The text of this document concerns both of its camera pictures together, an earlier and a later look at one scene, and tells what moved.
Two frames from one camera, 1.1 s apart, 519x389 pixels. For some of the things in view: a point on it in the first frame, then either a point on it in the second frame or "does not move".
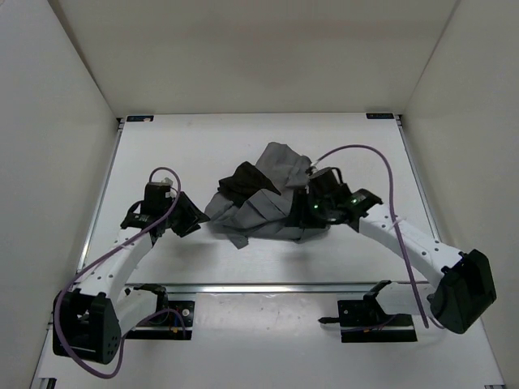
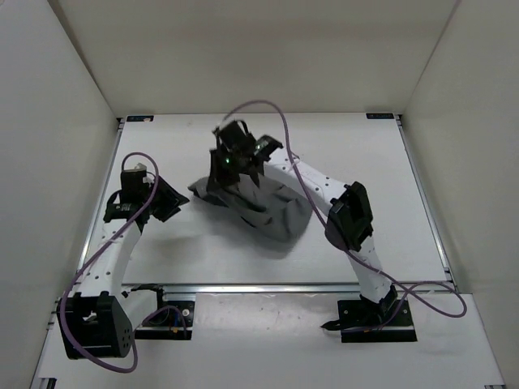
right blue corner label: (379, 116) does not move
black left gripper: (192, 216) -> (173, 198)
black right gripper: (298, 218) -> (220, 179)
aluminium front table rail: (281, 287) does not move
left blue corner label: (139, 118) does not move
